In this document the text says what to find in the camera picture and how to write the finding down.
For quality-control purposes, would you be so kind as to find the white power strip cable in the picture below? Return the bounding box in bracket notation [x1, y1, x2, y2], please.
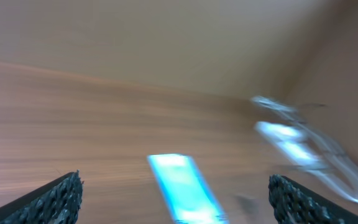
[286, 105, 358, 208]

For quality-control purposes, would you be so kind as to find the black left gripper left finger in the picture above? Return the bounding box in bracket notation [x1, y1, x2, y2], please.
[0, 171, 83, 224]

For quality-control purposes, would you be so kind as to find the blue screen smartphone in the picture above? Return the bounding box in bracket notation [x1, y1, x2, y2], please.
[147, 154, 229, 224]

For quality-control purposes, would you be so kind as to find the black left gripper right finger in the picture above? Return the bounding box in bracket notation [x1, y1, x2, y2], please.
[268, 174, 358, 224]

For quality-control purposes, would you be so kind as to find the white power strip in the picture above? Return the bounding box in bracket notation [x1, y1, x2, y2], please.
[251, 96, 322, 167]

